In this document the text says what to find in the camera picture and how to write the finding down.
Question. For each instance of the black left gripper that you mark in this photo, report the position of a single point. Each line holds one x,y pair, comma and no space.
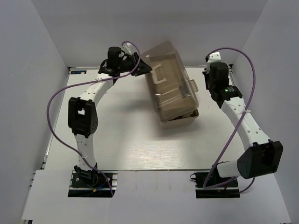
142,68

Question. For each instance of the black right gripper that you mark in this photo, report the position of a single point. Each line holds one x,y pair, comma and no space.
206,72

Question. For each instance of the beige toolbox with clear lid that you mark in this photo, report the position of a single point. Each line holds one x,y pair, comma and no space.
172,92

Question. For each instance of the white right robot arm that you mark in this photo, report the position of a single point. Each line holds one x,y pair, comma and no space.
261,154

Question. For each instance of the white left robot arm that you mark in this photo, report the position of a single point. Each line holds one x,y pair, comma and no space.
82,113

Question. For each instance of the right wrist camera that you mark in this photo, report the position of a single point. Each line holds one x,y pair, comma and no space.
213,57

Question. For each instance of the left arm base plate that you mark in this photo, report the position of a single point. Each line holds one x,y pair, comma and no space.
99,188

